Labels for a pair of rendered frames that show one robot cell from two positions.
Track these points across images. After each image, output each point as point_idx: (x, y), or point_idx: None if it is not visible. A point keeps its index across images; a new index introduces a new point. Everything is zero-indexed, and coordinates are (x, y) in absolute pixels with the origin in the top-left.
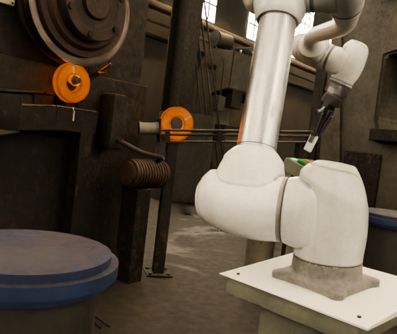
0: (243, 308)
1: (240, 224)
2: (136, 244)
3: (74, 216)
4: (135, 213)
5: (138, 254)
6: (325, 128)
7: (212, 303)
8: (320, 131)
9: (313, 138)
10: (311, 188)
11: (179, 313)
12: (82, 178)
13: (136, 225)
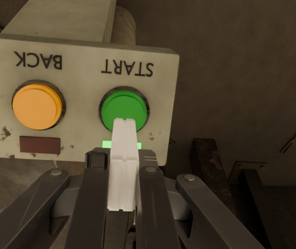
0: (181, 9)
1: None
2: (218, 173)
3: (278, 228)
4: (235, 208)
5: (209, 162)
6: (19, 205)
7: (195, 49)
8: (107, 188)
9: (145, 165)
10: None
11: (260, 55)
12: None
13: (227, 193)
